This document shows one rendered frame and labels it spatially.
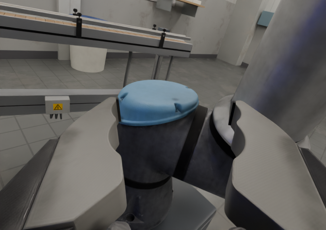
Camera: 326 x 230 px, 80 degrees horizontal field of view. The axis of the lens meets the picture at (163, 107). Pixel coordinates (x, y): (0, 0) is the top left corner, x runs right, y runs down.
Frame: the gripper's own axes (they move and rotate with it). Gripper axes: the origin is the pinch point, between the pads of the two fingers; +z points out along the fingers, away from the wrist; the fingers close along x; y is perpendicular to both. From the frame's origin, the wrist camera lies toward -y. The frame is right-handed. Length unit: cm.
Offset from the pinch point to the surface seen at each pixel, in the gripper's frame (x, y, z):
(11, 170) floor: -99, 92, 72
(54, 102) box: -63, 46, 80
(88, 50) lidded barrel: -115, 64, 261
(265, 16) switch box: 256, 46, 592
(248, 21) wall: 216, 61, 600
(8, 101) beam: -83, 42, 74
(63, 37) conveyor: -53, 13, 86
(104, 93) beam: -42, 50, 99
